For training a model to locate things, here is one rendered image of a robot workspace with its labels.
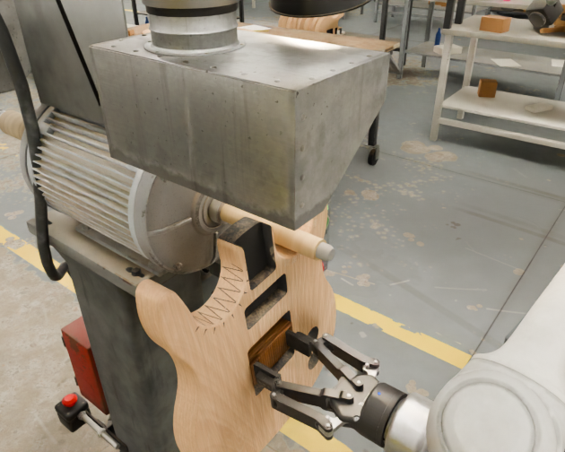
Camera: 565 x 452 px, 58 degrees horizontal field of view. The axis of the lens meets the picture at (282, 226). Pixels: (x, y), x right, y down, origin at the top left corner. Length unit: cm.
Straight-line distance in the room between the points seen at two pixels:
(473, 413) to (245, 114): 33
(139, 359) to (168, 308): 55
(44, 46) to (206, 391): 59
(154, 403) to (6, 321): 167
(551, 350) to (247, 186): 34
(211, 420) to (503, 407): 41
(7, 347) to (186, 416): 199
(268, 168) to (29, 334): 227
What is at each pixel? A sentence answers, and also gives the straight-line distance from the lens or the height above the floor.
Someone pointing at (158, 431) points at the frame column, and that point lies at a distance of 130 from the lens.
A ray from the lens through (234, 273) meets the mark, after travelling 67.
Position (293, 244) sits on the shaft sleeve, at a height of 125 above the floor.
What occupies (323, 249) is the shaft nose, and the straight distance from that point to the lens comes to 71.
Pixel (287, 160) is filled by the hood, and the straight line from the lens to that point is 48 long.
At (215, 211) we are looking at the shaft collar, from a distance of 81.
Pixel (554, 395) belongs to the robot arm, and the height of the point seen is 129.
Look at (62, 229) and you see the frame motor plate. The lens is 111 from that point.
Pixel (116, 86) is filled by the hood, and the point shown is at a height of 149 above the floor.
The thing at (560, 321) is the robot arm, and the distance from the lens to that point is 58.
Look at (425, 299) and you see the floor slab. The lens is 267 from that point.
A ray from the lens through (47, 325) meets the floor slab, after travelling 270.
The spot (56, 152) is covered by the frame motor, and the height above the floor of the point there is 131.
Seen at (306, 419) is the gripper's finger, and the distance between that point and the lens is 72.
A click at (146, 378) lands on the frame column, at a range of 117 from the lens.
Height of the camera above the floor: 166
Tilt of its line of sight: 32 degrees down
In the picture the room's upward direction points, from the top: 1 degrees counter-clockwise
